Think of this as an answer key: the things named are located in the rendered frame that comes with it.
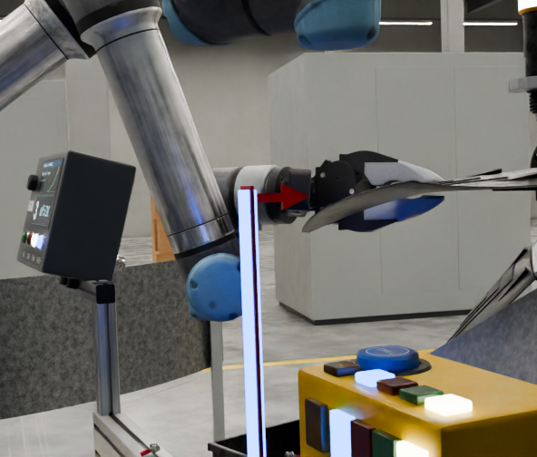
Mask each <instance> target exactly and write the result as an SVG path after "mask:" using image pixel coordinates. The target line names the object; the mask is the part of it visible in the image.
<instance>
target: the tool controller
mask: <svg viewBox="0 0 537 457"><path fill-rule="evenodd" d="M135 173H136V167H135V166H133V165H131V164H127V163H123V162H119V161H116V160H109V159H105V158H102V157H98V156H94V155H91V154H87V153H83V152H79V151H73V150H69V151H62V152H58V153H55V154H52V155H48V156H44V157H41V158H40V159H39V161H38V165H37V169H36V173H35V175H34V174H31V175H30V176H29V178H28V181H27V189H28V190H31V191H32V193H31V198H30V201H29V206H28V210H27V214H26V218H25V223H24V229H23V234H24V233H25V232H26V231H27V230H30V233H31V232H32V231H34V233H35V234H36V233H37V232H40V236H42V234H45V242H44V247H43V250H42V251H41V250H39V248H37V249H35V248H34V247H33V246H31V247H29V246H28V245H26V246H25V245H24V243H23V241H22V238H21V242H20V246H19V250H18V254H17V261H19V262H21V263H23V264H25V265H27V266H28V267H31V268H34V269H36V270H38V271H40V272H42V273H44V274H48V275H53V276H58V277H60V281H59V284H61V285H66V287H68V288H72V289H77V287H78V280H82V281H94V280H95V281H97V282H98V281H99V280H108V281H112V279H113V275H114V272H115V270H116V269H120V270H123V269H124V268H125V264H126V257H123V256H119V255H118V254H119V249H120V245H121V241H122V233H123V230H124V225H125V220H126V216H127V212H128V208H129V203H130V199H131V195H132V187H133V184H134V182H135V180H134V179H135ZM37 195H42V198H41V203H40V207H39V211H38V215H37V220H36V223H35V225H33V224H31V221H32V216H33V213H34V205H35V201H36V197H37ZM23 234H22V236H23Z"/></svg>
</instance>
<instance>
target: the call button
mask: <svg viewBox="0 0 537 457"><path fill-rule="evenodd" d="M357 351H359V352H358V353H357V354H356V364H357V365H360V368H362V369H366V370H376V369H380V370H383V371H402V370H409V369H414V368H417V367H419V354H418V353H420V352H417V351H415V350H414V349H412V348H408V347H402V346H398V345H386V346H375V347H368V348H365V349H358V350H357Z"/></svg>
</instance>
